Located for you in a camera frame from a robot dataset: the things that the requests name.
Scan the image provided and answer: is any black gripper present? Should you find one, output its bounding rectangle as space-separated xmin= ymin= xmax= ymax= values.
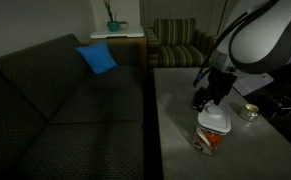
xmin=205 ymin=67 xmax=238 ymax=106

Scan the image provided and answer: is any white container lid with button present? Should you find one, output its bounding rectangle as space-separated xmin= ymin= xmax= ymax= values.
xmin=197 ymin=100 xmax=233 ymax=135

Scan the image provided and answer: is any clear container with snacks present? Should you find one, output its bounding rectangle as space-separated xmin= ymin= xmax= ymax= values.
xmin=193 ymin=124 xmax=224 ymax=157

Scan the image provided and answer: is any glass candle jar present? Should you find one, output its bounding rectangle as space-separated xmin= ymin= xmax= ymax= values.
xmin=239 ymin=103 xmax=260 ymax=122

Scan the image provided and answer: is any striped armchair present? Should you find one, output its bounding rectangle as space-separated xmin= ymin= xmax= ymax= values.
xmin=145 ymin=17 xmax=219 ymax=70

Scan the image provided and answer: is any wooden side table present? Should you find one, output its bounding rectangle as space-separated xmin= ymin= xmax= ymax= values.
xmin=89 ymin=35 xmax=148 ymax=73

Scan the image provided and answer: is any white board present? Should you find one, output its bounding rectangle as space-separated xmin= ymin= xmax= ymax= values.
xmin=89 ymin=25 xmax=145 ymax=39

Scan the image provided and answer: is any blue cushion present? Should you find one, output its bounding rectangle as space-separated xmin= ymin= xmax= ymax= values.
xmin=75 ymin=40 xmax=118 ymax=75

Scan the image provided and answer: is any teal pot with plant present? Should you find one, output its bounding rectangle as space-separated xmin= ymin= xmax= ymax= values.
xmin=103 ymin=0 xmax=121 ymax=33

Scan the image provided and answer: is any dark grey sofa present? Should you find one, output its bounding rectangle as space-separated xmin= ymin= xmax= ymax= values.
xmin=0 ymin=33 xmax=150 ymax=180

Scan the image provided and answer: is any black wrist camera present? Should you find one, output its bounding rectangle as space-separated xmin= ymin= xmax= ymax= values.
xmin=190 ymin=86 xmax=209 ymax=113

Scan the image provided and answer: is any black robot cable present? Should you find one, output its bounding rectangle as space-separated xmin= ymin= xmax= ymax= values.
xmin=192 ymin=0 xmax=281 ymax=88

